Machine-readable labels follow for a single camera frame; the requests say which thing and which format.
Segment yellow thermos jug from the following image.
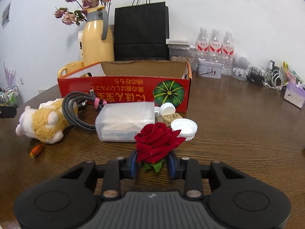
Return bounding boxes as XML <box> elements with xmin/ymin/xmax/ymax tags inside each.
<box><xmin>82</xmin><ymin>6</ymin><xmax>115</xmax><ymax>66</ymax></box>

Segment red artificial rose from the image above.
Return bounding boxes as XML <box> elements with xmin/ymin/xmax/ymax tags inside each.
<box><xmin>134</xmin><ymin>123</ymin><xmax>186</xmax><ymax>173</ymax></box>

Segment translucent plastic container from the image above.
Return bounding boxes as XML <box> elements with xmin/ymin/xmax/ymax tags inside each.
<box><xmin>95</xmin><ymin>102</ymin><xmax>155</xmax><ymax>142</ymax></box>

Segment purple tissue pack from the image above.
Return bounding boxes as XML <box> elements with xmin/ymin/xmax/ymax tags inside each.
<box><xmin>284</xmin><ymin>83</ymin><xmax>305</xmax><ymax>109</ymax></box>

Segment dried pink flower bouquet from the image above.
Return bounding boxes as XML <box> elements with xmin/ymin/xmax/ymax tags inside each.
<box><xmin>54</xmin><ymin>0</ymin><xmax>112</xmax><ymax>26</ymax></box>

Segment wall poster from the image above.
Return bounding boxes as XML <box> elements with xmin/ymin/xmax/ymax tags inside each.
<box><xmin>2</xmin><ymin>2</ymin><xmax>11</xmax><ymax>29</ymax></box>

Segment white robot figurine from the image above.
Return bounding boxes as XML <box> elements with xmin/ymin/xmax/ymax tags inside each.
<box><xmin>232</xmin><ymin>52</ymin><xmax>250</xmax><ymax>81</ymax></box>

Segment white round lid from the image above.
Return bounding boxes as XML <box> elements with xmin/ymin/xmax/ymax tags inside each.
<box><xmin>171</xmin><ymin>118</ymin><xmax>198</xmax><ymax>141</ymax></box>

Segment red cardboard box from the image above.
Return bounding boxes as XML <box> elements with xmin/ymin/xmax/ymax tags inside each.
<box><xmin>57</xmin><ymin>60</ymin><xmax>192</xmax><ymax>113</ymax></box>

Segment snack packet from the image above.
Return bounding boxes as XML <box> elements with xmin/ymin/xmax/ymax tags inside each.
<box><xmin>282</xmin><ymin>62</ymin><xmax>303</xmax><ymax>85</ymax></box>

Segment black paper bag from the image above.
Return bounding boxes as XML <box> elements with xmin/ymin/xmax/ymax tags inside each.
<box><xmin>114</xmin><ymin>0</ymin><xmax>170</xmax><ymax>61</ymax></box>

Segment orange tassel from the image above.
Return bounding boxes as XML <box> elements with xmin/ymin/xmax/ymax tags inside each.
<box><xmin>30</xmin><ymin>143</ymin><xmax>44</xmax><ymax>159</ymax></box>

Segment white tangled cables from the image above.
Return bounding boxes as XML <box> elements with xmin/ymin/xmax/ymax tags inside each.
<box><xmin>262</xmin><ymin>69</ymin><xmax>287</xmax><ymax>91</ymax></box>

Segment water bottle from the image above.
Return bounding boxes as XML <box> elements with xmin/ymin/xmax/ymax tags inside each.
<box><xmin>209</xmin><ymin>28</ymin><xmax>222</xmax><ymax>64</ymax></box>
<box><xmin>221</xmin><ymin>31</ymin><xmax>234</xmax><ymax>76</ymax></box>
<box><xmin>195</xmin><ymin>27</ymin><xmax>209</xmax><ymax>69</ymax></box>

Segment small white tin box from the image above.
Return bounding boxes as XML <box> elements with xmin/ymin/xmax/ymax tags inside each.
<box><xmin>197</xmin><ymin>60</ymin><xmax>223</xmax><ymax>79</ymax></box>

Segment small white cap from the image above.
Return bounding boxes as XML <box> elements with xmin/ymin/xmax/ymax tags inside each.
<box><xmin>155</xmin><ymin>102</ymin><xmax>176</xmax><ymax>118</ymax></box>

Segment yellow mug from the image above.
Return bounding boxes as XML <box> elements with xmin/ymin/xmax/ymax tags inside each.
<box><xmin>57</xmin><ymin>61</ymin><xmax>84</xmax><ymax>78</ymax></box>

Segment flat white box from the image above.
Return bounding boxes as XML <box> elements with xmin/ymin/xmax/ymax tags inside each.
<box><xmin>166</xmin><ymin>39</ymin><xmax>190</xmax><ymax>46</ymax></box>

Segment wire rack shelf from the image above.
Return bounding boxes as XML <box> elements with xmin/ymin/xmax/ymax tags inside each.
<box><xmin>0</xmin><ymin>85</ymin><xmax>23</xmax><ymax>108</ymax></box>

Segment left water bottle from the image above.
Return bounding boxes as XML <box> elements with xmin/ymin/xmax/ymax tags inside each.
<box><xmin>195</xmin><ymin>27</ymin><xmax>209</xmax><ymax>69</ymax></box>

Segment right water bottle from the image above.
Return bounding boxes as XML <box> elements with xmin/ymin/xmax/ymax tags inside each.
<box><xmin>221</xmin><ymin>31</ymin><xmax>234</xmax><ymax>76</ymax></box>

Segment sheep plush toy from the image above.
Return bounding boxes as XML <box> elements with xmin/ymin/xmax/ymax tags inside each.
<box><xmin>15</xmin><ymin>98</ymin><xmax>71</xmax><ymax>144</ymax></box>

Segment middle water bottle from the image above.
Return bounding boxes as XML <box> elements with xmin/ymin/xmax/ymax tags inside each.
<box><xmin>209</xmin><ymin>28</ymin><xmax>222</xmax><ymax>64</ymax></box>

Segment black tangled cables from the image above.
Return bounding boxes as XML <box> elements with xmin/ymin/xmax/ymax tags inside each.
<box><xmin>246</xmin><ymin>60</ymin><xmax>281</xmax><ymax>86</ymax></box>

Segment braided cable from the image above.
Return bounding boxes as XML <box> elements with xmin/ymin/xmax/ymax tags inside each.
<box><xmin>61</xmin><ymin>89</ymin><xmax>108</xmax><ymax>132</ymax></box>

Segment clear seed container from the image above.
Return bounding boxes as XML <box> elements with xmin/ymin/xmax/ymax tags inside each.
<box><xmin>168</xmin><ymin>45</ymin><xmax>194</xmax><ymax>63</ymax></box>

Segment small wooden cube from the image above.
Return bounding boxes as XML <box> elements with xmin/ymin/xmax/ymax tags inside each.
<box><xmin>161</xmin><ymin>113</ymin><xmax>182</xmax><ymax>127</ymax></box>

